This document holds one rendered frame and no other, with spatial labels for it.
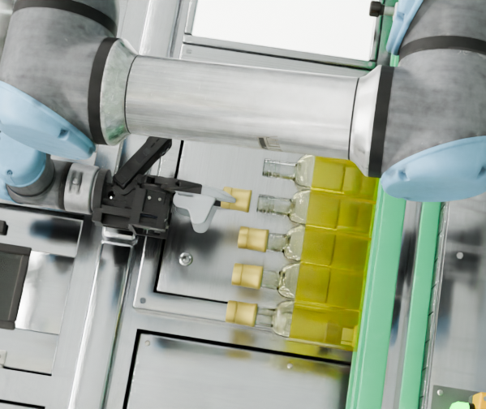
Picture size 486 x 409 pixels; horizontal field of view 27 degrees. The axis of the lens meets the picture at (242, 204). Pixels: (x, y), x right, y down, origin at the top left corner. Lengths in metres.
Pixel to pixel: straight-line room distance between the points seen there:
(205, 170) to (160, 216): 0.21
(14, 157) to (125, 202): 0.20
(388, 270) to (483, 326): 0.15
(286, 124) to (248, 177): 0.68
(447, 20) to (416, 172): 0.16
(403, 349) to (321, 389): 0.31
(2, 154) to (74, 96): 0.41
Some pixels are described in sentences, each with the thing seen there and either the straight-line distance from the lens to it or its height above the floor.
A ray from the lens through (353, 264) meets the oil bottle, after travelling 1.52.
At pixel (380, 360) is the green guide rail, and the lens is 1.39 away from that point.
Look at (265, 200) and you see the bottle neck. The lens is 1.55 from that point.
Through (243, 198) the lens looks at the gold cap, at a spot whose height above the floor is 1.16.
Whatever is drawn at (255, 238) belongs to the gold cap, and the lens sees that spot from 1.53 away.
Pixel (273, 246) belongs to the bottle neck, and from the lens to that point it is 1.53.
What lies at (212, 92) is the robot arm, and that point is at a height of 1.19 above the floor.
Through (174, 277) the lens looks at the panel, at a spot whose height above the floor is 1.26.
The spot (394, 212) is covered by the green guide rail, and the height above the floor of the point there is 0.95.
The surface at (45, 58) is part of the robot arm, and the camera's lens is 1.08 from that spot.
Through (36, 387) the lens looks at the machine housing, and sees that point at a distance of 1.70.
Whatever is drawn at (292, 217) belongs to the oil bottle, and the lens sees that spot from 1.54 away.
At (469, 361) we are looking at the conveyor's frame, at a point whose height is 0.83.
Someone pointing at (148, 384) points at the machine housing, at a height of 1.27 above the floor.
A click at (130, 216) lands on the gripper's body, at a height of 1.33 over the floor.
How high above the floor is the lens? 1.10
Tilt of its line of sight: 3 degrees up
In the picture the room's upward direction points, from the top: 81 degrees counter-clockwise
